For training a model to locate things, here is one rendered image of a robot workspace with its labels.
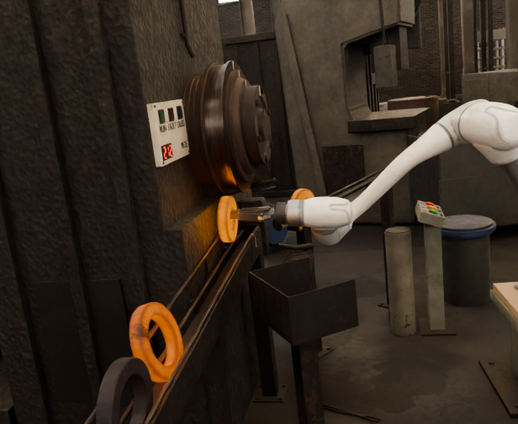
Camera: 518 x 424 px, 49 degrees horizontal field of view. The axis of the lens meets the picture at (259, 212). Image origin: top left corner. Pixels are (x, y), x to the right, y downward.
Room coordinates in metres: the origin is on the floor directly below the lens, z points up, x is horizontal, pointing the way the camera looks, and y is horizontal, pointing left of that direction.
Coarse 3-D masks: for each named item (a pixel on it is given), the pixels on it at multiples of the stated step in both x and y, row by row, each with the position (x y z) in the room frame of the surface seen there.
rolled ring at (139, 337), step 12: (144, 312) 1.24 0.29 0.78; (156, 312) 1.28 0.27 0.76; (168, 312) 1.33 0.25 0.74; (132, 324) 1.21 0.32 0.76; (144, 324) 1.21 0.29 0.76; (168, 324) 1.31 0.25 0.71; (132, 336) 1.19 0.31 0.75; (144, 336) 1.19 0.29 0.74; (168, 336) 1.32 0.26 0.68; (180, 336) 1.33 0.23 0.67; (132, 348) 1.18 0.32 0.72; (144, 348) 1.17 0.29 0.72; (168, 348) 1.30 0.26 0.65; (180, 348) 1.30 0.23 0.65; (144, 360) 1.17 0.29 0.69; (156, 360) 1.19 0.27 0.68; (168, 360) 1.27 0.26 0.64; (156, 372) 1.17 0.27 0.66; (168, 372) 1.21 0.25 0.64
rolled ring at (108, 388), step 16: (112, 368) 1.00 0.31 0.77; (128, 368) 1.02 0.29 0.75; (144, 368) 1.08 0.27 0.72; (112, 384) 0.97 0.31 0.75; (144, 384) 1.07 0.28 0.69; (112, 400) 0.94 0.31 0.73; (144, 400) 1.07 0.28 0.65; (96, 416) 0.94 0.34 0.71; (112, 416) 0.93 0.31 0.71; (144, 416) 1.05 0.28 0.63
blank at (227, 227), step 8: (224, 200) 1.85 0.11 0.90; (232, 200) 1.89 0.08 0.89; (224, 208) 1.82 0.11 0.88; (232, 208) 1.88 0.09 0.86; (224, 216) 1.81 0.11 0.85; (224, 224) 1.80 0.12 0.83; (232, 224) 1.90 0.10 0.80; (224, 232) 1.81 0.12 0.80; (232, 232) 1.86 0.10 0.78; (224, 240) 1.83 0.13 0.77; (232, 240) 1.85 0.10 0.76
